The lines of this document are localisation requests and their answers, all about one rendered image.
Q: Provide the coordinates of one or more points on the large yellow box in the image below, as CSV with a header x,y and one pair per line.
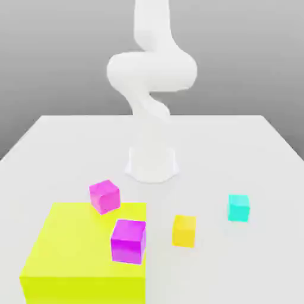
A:
x,y
71,249

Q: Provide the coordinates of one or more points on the small cyan cube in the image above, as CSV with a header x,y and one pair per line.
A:
x,y
238,207

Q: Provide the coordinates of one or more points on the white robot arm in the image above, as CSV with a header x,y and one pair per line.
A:
x,y
152,71

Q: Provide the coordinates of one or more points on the small orange-yellow cube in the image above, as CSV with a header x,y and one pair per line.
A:
x,y
184,231

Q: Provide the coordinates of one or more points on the small purple cube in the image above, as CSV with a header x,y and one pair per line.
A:
x,y
128,241

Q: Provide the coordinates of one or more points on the small pink cube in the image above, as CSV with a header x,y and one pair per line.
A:
x,y
105,197

